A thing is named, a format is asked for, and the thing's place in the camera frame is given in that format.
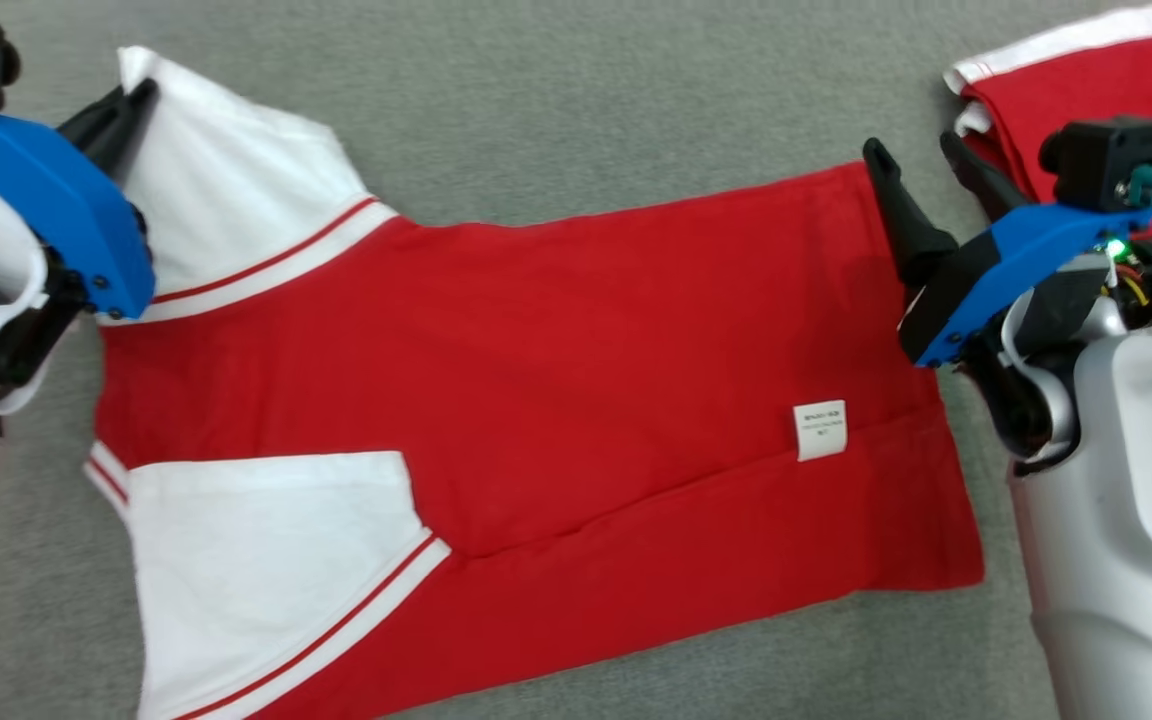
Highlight grey fabric work surface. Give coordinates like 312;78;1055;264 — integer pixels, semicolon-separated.
0;0;1152;720

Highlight red and white shirt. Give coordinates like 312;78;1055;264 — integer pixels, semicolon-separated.
84;45;985;720

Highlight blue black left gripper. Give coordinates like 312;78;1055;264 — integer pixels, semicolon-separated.
0;78;159;321

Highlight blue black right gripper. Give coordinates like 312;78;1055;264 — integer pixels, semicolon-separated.
862;130;1152;368

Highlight red shorts with white band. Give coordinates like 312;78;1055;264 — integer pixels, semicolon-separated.
944;5;1152;253

